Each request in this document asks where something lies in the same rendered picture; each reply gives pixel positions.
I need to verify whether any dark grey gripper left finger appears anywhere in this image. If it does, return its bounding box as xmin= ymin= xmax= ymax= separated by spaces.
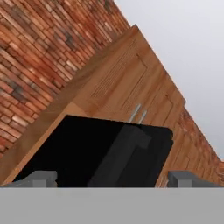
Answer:
xmin=3 ymin=170 xmax=59 ymax=188

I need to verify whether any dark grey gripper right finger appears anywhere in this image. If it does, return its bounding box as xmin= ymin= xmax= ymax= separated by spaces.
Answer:
xmin=167 ymin=170 xmax=223 ymax=188

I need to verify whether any black microwave oven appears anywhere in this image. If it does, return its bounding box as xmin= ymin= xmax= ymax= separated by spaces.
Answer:
xmin=12 ymin=115 xmax=174 ymax=188

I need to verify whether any black microwave door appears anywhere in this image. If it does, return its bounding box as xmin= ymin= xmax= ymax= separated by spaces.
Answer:
xmin=87 ymin=123 xmax=152 ymax=188

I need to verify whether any silver cupboard handle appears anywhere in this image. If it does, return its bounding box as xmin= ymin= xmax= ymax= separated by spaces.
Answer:
xmin=137 ymin=109 xmax=148 ymax=124
xmin=129 ymin=103 xmax=142 ymax=123

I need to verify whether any wooden wall cupboard run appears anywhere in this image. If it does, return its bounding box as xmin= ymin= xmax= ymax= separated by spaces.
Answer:
xmin=0 ymin=24 xmax=224 ymax=188

